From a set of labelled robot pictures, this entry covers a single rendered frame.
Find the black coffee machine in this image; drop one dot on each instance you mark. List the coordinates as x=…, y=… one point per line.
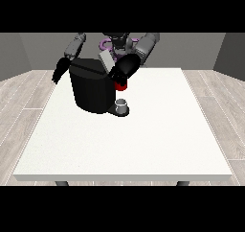
x=91, y=88

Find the dark table leg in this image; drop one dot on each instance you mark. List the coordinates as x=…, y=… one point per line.
x=62, y=183

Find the grey and purple robot trunk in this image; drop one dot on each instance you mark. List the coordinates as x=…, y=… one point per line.
x=116, y=41

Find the red pod holder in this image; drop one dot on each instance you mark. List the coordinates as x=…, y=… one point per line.
x=121, y=86

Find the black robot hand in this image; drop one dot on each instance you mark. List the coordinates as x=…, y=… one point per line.
x=59, y=68
x=127, y=67

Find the pale grey machine lid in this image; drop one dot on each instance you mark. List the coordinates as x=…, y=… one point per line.
x=106, y=59

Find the small grey cup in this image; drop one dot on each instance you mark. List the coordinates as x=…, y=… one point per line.
x=121, y=105

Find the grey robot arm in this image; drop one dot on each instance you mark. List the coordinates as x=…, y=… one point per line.
x=75, y=46
x=146, y=47

